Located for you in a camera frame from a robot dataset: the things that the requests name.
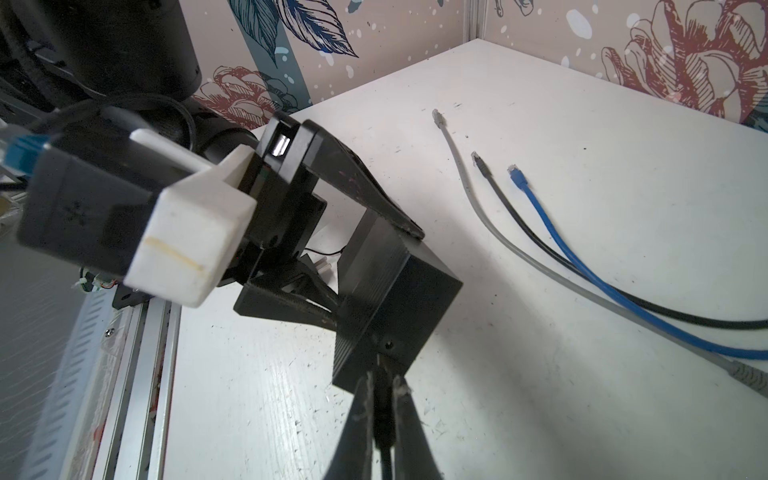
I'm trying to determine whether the black network switch box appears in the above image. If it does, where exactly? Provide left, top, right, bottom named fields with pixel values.
left=332, top=210, right=463, bottom=393

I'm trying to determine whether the blue ethernet cable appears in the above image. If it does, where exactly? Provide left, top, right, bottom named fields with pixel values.
left=507, top=164, right=768, bottom=361

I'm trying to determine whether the black ethernet cable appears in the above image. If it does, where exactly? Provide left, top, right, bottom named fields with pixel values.
left=470, top=151, right=768, bottom=331

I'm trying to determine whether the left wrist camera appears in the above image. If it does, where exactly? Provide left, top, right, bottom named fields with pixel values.
left=1, top=125, right=257, bottom=307

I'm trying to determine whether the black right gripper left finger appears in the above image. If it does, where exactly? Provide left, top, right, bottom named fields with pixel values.
left=324, top=372, right=375, bottom=480

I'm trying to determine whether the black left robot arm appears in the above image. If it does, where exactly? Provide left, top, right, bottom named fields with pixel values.
left=1, top=1, right=431, bottom=332

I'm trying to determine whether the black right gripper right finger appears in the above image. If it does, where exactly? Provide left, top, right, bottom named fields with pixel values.
left=391, top=376, right=442, bottom=480

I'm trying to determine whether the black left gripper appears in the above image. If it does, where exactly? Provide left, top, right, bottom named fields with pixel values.
left=227, top=112, right=425, bottom=332

